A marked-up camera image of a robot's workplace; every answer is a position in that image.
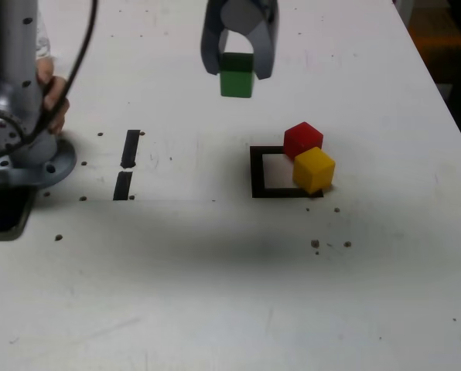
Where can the red cube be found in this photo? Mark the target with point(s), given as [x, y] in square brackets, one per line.
[302, 139]

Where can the person's hand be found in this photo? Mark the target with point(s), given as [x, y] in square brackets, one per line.
[56, 100]

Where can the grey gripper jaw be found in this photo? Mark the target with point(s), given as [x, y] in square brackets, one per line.
[263, 46]
[211, 42]

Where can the black mounting plate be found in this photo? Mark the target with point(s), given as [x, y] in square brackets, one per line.
[2, 212]

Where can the yellow cube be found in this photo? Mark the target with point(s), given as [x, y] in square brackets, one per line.
[313, 170]

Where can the green cube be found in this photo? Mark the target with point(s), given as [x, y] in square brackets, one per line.
[236, 83]

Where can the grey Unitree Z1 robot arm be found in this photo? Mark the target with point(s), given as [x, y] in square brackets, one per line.
[18, 58]

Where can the black tape strip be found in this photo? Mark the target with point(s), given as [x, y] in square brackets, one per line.
[130, 148]

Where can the black tape square outline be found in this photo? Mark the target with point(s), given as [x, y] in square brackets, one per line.
[257, 174]

